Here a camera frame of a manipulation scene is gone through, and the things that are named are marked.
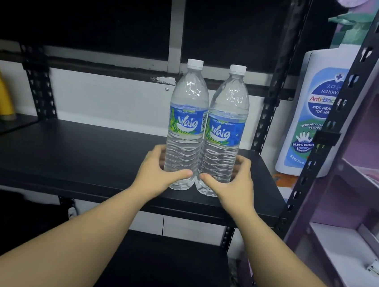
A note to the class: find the black price tag clip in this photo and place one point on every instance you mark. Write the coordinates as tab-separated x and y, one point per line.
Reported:
326	138

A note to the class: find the purple metal shelf rack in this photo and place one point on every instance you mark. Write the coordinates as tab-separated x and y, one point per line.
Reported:
352	199

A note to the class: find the person's left hand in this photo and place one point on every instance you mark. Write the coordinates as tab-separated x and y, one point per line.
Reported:
154	175

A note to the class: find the clear water bottle blue label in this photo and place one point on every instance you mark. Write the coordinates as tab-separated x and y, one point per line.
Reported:
226	128
186	121

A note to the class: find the person's right forearm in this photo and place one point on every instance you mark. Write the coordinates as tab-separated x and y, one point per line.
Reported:
284	269

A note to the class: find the person's right thumb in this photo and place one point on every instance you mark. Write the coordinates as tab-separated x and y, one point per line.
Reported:
210	181

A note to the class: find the person's left thumb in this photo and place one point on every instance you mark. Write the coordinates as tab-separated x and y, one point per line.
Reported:
178	176

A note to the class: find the black metal shelf rack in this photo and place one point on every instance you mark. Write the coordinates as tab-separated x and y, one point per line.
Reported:
106	160

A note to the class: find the person's left forearm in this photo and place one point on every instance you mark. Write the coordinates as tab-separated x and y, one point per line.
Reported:
61	239

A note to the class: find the white pump soap bottle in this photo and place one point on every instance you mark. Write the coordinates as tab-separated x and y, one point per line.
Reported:
314	111

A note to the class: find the person's right hand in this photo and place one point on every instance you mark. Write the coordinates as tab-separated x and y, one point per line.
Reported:
235	190

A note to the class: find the small white paper tag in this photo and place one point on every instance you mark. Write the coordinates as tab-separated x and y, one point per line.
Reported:
374	268

